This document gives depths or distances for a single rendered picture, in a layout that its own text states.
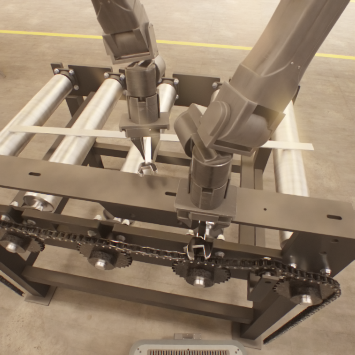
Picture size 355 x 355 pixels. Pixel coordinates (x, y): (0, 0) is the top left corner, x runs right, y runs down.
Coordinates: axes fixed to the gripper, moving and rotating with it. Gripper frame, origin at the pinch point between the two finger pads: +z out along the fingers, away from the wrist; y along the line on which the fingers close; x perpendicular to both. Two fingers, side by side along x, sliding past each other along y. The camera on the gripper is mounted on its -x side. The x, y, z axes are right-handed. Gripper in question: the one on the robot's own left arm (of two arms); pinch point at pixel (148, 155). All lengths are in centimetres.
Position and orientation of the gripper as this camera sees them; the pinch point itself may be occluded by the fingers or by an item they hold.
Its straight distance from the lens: 61.1
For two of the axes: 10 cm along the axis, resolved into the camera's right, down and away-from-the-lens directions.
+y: -10.0, 0.5, -0.4
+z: 0.1, 8.0, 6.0
